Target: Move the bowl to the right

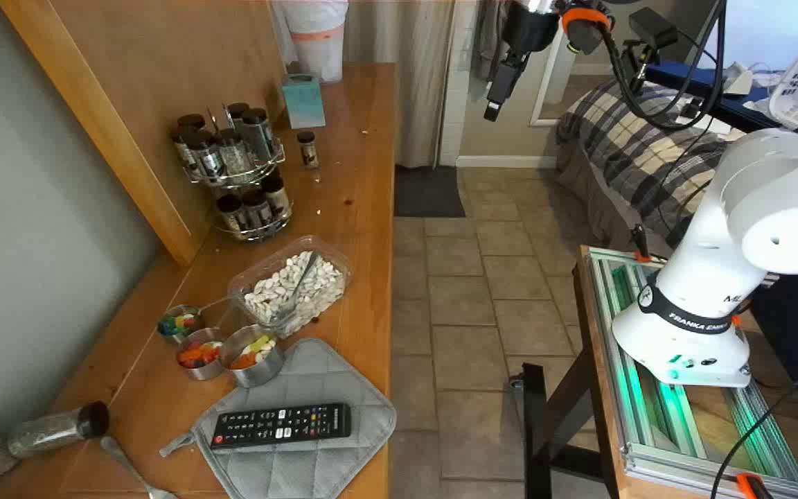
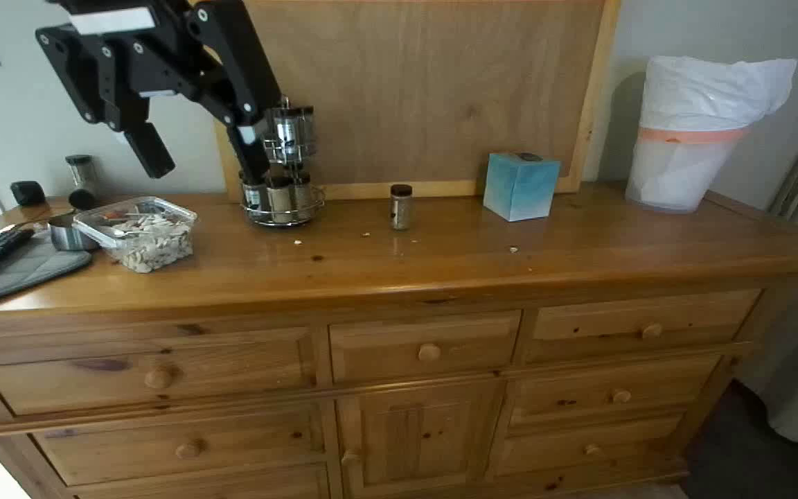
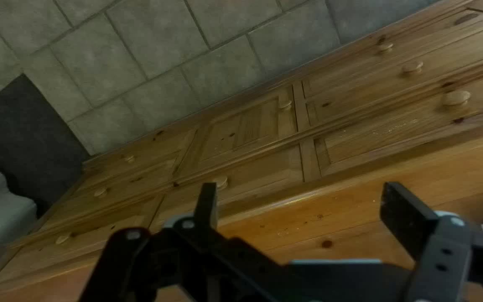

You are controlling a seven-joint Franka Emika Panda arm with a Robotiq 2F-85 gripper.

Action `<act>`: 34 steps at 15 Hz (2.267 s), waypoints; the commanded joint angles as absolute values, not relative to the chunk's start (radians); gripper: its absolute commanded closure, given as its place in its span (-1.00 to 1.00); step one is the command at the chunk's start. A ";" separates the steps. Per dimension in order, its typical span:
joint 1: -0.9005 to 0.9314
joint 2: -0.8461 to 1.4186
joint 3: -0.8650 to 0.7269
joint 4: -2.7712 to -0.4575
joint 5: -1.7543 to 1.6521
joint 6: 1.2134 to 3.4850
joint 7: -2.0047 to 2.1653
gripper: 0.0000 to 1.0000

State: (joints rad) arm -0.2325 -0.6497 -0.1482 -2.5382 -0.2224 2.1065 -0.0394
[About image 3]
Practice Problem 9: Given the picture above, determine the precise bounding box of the dark grey rug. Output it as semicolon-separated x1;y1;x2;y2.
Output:
0;73;91;217

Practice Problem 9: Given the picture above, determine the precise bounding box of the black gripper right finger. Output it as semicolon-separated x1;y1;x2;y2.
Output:
380;182;483;302

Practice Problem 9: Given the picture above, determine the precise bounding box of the wooden pine dresser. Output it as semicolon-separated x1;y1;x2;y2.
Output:
0;0;483;302

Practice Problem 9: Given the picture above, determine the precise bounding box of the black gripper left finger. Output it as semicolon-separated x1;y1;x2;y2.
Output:
79;182;230;302

